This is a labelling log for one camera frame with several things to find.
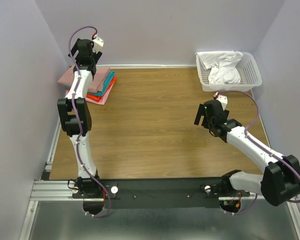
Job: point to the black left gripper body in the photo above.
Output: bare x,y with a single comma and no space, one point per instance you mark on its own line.
73,51

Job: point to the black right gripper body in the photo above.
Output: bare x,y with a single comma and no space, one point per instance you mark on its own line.
203,119

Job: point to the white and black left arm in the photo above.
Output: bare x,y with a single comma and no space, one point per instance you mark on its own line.
75,117

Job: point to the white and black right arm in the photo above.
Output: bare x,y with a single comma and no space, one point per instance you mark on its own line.
280,178

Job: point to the folded teal t-shirt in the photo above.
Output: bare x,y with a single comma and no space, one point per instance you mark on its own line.
107,82

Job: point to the white crumpled t-shirt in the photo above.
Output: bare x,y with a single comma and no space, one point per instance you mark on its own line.
222,66

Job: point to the folded orange t-shirt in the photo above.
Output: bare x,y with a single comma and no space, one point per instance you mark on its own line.
105,95

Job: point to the white perforated plastic basket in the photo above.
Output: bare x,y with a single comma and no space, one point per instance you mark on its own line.
247,68

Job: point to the folded light pink t-shirt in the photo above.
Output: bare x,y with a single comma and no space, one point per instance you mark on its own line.
100,103

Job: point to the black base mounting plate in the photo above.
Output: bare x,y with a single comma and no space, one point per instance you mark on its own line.
164,202

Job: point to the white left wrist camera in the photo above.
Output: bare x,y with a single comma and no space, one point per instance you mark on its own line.
97,43

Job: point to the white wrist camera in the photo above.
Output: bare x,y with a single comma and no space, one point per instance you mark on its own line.
97,43
222,99

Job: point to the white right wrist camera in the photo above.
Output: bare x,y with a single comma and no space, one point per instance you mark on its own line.
222,99

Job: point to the aluminium left side rail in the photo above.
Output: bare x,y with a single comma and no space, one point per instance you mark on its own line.
51,154

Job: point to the aluminium extrusion rail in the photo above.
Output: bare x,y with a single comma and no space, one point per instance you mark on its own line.
45,190

